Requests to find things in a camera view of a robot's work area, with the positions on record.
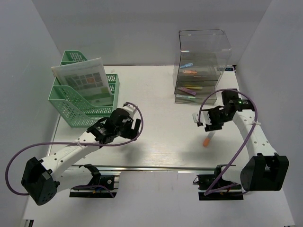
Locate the orange highlighter white cap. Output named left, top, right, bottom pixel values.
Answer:
left=203, top=131, right=215, bottom=147

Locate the yellow highlighter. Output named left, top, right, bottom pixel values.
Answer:
left=185, top=86, right=203, bottom=90

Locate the green highlighter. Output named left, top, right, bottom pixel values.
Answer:
left=176, top=94, right=196, bottom=101

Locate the document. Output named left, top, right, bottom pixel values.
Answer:
left=51, top=58, right=113, bottom=105

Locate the blue highlighter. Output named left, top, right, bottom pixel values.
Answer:
left=180, top=62, right=193, bottom=69

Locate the purple highlighter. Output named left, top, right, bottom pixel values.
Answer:
left=177, top=87, right=196, bottom=96

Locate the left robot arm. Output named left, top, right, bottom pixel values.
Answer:
left=21, top=103, right=143, bottom=206

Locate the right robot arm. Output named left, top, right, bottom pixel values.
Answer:
left=197, top=88, right=289, bottom=195

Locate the green file organizer rack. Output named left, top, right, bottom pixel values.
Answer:
left=48, top=50, right=121, bottom=128

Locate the clear acrylic drawer unit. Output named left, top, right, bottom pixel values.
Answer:
left=174, top=29, right=232, bottom=104

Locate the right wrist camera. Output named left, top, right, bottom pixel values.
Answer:
left=192, top=111, right=212, bottom=127

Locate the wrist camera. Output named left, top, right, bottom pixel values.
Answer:
left=122, top=103, right=137, bottom=118
left=192, top=111, right=212, bottom=127

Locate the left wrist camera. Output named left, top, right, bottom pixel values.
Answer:
left=122, top=103, right=137, bottom=118

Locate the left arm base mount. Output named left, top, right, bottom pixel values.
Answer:
left=69, top=172, right=120, bottom=199

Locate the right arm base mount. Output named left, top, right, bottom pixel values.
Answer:
left=193, top=175, right=243, bottom=201

